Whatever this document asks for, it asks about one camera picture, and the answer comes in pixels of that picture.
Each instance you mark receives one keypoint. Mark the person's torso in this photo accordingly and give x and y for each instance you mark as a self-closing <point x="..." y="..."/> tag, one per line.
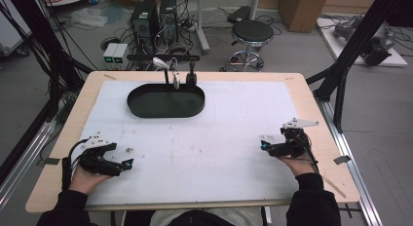
<point x="201" y="218"/>

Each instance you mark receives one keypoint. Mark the person's right hand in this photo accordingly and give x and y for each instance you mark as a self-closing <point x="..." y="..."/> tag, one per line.
<point x="297" y="166"/>

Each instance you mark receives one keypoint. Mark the brown cardboard box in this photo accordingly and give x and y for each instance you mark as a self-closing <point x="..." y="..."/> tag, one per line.
<point x="302" y="10"/>

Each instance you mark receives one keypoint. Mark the thin wooden stick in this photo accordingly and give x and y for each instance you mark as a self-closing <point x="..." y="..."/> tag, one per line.
<point x="334" y="187"/>

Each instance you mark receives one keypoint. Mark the white board with grey equipment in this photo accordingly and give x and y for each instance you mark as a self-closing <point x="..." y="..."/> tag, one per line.
<point x="370" y="41"/>

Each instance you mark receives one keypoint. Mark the black round stool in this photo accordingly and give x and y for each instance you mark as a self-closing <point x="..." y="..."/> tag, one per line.
<point x="252" y="32"/>

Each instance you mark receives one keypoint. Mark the white table mat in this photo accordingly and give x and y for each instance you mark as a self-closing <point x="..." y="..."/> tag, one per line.
<point x="201" y="161"/>

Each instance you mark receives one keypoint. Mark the slim black computer tower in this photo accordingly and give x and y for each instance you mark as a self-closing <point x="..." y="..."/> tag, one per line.
<point x="168" y="19"/>

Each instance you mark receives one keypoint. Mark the black metal frame post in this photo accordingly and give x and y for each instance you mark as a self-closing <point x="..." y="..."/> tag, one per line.
<point x="39" y="44"/>
<point x="354" y="47"/>

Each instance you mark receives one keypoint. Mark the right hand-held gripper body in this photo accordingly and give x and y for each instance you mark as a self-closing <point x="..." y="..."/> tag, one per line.
<point x="293" y="144"/>

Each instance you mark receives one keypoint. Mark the large black computer tower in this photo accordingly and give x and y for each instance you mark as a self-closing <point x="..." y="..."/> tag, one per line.
<point x="144" y="24"/>

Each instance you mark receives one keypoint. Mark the aluminium rail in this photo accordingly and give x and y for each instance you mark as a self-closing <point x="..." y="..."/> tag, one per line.
<point x="22" y="158"/>
<point x="350" y="161"/>

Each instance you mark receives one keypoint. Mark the black key rack with tray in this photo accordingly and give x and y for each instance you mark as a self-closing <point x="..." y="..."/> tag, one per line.
<point x="165" y="102"/>

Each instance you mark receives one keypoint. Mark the grey metal stand leg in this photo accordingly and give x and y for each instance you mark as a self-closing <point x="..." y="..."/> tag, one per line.
<point x="201" y="24"/>

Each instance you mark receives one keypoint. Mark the grey tape piece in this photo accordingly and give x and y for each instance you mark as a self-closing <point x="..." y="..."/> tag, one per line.
<point x="51" y="161"/>
<point x="342" y="159"/>

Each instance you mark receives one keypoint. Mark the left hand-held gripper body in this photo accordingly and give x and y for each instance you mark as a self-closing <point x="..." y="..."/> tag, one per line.
<point x="97" y="161"/>

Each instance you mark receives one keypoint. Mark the person's left hand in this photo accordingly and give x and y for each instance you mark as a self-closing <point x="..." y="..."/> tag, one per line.
<point x="86" y="182"/>

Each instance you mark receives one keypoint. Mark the clear plastic bag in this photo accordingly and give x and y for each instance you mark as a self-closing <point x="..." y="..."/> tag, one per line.
<point x="89" y="17"/>

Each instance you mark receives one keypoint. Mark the white power supply unit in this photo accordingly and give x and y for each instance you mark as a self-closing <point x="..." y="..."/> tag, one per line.
<point x="120" y="54"/>
<point x="110" y="54"/>

